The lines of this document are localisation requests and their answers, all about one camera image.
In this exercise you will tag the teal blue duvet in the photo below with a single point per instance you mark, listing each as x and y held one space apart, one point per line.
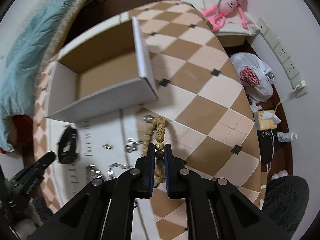
23 63

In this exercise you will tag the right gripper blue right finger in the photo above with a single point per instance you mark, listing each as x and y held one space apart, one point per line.
169 170

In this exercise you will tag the black smart watch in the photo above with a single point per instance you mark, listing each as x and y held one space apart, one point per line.
67 146

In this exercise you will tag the checkered tablecloth with lettering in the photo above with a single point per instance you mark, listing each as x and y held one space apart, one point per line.
209 123

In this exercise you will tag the white charger plug with cable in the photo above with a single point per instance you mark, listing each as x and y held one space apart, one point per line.
300 85

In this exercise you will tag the small yellow box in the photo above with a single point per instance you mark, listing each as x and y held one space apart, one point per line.
264 120

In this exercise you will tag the small white bottle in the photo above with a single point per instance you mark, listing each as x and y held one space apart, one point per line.
287 137

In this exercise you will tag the white cardboard box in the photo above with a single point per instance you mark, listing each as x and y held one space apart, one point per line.
110 71

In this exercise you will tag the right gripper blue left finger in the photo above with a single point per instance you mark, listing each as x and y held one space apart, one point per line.
149 171

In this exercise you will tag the white wall power strip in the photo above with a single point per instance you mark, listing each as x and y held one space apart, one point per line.
282 56

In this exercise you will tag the crumpled white tissue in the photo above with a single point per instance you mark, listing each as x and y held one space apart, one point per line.
255 108

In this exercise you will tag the cardboard box under cloth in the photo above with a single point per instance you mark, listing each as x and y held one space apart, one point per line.
231 40

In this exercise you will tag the white plastic bag red print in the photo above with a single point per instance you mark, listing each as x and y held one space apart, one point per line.
255 75

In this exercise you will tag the pink panther plush toy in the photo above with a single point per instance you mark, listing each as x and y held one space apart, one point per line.
216 15

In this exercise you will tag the bed mattress patterned sheet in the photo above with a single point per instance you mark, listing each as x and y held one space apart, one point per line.
61 33

